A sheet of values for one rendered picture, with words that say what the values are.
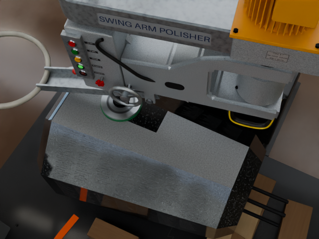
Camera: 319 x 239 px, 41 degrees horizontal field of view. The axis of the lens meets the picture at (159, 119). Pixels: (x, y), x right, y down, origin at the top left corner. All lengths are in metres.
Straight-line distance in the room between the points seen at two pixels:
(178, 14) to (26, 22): 2.55
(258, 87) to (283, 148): 1.47
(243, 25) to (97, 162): 1.17
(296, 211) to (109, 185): 1.22
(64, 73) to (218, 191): 1.00
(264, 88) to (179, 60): 0.34
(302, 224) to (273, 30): 1.68
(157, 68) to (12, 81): 2.01
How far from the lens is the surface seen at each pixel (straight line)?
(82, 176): 2.32
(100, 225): 2.74
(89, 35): 1.65
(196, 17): 1.43
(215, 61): 1.56
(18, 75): 3.55
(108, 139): 2.19
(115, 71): 1.80
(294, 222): 2.83
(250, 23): 1.40
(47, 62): 2.39
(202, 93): 1.76
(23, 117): 3.33
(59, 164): 2.36
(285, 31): 1.35
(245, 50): 1.44
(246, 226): 2.65
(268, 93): 1.70
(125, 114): 2.20
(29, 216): 3.01
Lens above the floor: 2.75
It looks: 62 degrees down
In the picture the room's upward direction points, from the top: 6 degrees counter-clockwise
